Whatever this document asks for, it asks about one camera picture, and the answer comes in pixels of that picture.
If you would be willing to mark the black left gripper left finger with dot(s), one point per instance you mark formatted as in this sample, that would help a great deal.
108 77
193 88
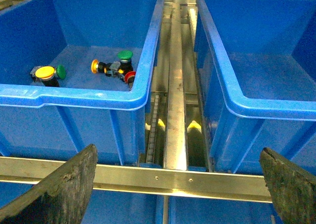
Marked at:
61 197

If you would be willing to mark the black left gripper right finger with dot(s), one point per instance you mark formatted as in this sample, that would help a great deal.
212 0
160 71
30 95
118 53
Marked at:
292 189

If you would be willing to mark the yellow push button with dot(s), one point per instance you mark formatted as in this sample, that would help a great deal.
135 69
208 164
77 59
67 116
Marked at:
46 75
109 69

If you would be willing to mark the lower left blue bin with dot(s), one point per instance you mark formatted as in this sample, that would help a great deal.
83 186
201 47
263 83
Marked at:
104 207

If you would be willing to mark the steel front shelf beam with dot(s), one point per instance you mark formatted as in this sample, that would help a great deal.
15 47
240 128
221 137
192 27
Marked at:
147 180

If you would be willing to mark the left white roller track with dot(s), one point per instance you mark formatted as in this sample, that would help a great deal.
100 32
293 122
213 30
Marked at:
150 156

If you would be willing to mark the lower right blue bin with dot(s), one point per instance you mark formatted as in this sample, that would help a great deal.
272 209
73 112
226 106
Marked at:
186 210

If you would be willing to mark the lying green push button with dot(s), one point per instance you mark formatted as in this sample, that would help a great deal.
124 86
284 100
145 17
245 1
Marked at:
60 72

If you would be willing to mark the left blue plastic bin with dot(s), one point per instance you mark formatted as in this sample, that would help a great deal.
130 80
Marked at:
56 123

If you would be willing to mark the blue plastic bin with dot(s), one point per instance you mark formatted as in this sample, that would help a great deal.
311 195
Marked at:
256 66
56 123

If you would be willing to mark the lying yellow push button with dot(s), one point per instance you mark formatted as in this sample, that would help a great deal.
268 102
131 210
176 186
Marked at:
109 69

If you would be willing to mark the lying red push button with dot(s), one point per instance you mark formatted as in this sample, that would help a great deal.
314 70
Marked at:
129 78

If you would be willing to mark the right blue plastic bin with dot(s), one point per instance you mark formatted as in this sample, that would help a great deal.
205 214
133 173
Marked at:
256 66

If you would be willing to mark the upright green push button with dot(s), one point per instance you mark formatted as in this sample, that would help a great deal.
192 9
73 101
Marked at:
125 59

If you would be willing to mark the steel divider rail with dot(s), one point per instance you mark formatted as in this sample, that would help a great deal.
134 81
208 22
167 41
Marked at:
175 149

